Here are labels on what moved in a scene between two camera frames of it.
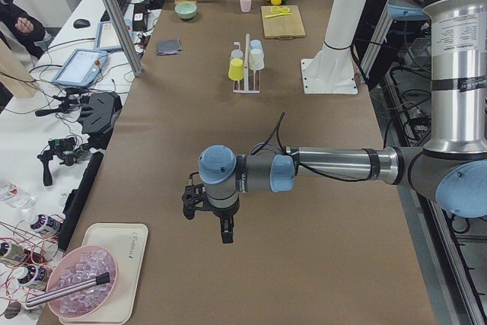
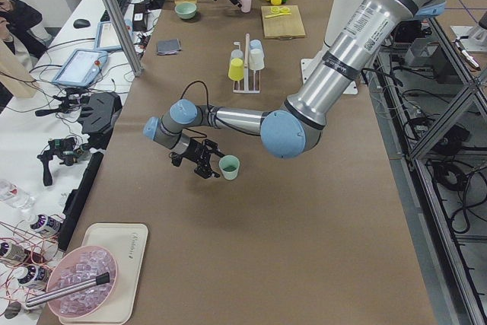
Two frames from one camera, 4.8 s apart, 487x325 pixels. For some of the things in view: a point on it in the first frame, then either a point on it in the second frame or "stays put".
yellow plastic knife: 276,14 stays put
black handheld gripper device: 66,150 stays put
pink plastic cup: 245,2 stays put
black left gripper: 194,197 to 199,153
